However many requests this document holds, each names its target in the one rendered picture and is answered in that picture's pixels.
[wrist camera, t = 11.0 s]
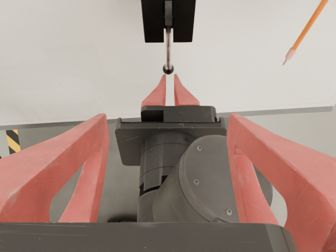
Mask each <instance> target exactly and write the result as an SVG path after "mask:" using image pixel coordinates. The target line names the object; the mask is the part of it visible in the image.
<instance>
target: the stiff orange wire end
mask: <svg viewBox="0 0 336 252"><path fill-rule="evenodd" d="M328 1H329V0H322V1H321V2H320V4H319V5H318V7H317V9H316V10H315V12H314V13H313V15H312V16H311V18H310V20H309V21H308V23H307V24H306V26H305V27H304V29H303V31H302V32H301V34H300V35H299V37H298V38H297V40H296V41H295V43H294V45H293V46H292V47H291V48H290V49H289V51H288V52H287V54H286V56H285V58H286V59H285V61H284V62H283V64H282V65H283V66H284V65H285V64H286V62H287V61H288V60H290V59H291V58H292V57H293V55H294V54H295V52H296V50H297V48H298V46H299V45H300V43H301V42H302V40H303V39H304V37H305V36H306V34H307V32H308V31H309V29H310V28H311V26H312V25H313V23H314V22H315V20H316V19H317V17H318V16H319V14H320V13H321V11H322V10H323V8H324V7H325V5H326V4H327V2H328Z"/></svg>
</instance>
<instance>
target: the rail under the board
mask: <svg viewBox="0 0 336 252"><path fill-rule="evenodd" d="M332 110H333V106H321V107H304V108H287V109H270V110H253V111H236V112H219V113H216V116H217V118H220V117H223V118H229V117H230V114H231V113H237V114H239V115H241V116H243V117H247V116H264V115H282V114H299V113H316V112H331V111H332ZM121 120H122V122H141V121H142V120H141V117H135V118H122V119H121ZM85 121H86V120H84V121H67V122H50V123H33V124H16V125H0V131H5V130H22V129H39V128H57V127H74V126H78V125H79V124H81V123H83V122H85ZM107 124H108V125H109V124H116V119H107Z"/></svg>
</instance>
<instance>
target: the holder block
mask: <svg viewBox="0 0 336 252"><path fill-rule="evenodd" d="M164 1H173V3H172V15H173V18H172V26H171V28H172V29H173V43H191V42H192V41H193V31H194V20H195V9H196V0H141V11H142V21H143V31H144V41H145V43H164V29H165V28H166V26H165V18H164V14H165V3H164Z"/></svg>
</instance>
